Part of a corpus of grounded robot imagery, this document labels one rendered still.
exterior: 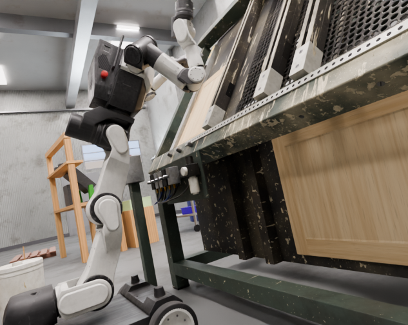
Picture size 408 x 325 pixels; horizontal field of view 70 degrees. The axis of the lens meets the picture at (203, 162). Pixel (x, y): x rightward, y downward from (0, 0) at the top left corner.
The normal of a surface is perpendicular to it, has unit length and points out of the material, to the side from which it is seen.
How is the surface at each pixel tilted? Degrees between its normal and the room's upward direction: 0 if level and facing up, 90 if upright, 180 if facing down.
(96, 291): 90
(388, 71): 146
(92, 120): 90
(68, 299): 90
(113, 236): 115
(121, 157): 90
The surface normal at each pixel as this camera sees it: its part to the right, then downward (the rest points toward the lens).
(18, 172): 0.46, -0.18
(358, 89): -0.31, 0.87
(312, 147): -0.84, 0.12
